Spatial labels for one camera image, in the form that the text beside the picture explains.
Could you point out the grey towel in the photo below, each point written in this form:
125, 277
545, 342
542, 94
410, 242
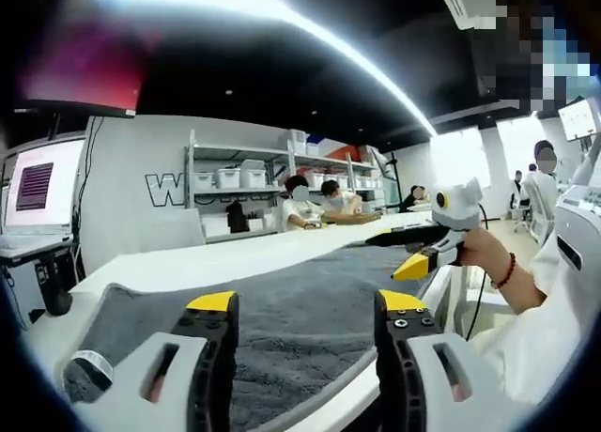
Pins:
300, 310

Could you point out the white flat box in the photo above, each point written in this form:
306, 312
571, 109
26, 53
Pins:
214, 226

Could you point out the open laptop pink screen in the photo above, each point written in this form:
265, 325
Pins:
42, 183

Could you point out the person's right hand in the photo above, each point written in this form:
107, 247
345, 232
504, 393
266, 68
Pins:
481, 251

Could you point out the black tripod stand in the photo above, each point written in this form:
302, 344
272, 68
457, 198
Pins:
393, 183

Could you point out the white chair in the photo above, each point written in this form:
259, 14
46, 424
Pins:
493, 300

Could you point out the white shelving rack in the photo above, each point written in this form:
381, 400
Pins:
235, 150
338, 162

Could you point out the black bag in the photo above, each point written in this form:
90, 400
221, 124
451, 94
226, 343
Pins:
237, 218

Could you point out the white storage box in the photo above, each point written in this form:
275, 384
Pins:
204, 181
227, 178
254, 174

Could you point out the time display screen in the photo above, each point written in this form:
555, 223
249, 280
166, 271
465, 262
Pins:
580, 119

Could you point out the small black device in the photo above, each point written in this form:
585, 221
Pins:
58, 296

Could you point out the white desk black legs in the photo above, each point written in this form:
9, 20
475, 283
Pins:
28, 251

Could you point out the ceiling air conditioner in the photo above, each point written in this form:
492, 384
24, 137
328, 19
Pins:
462, 4

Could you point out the ceiling light strip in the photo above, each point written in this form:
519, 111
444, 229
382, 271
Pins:
282, 19

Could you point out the red hanging screen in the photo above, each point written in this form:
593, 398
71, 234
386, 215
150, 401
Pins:
84, 66

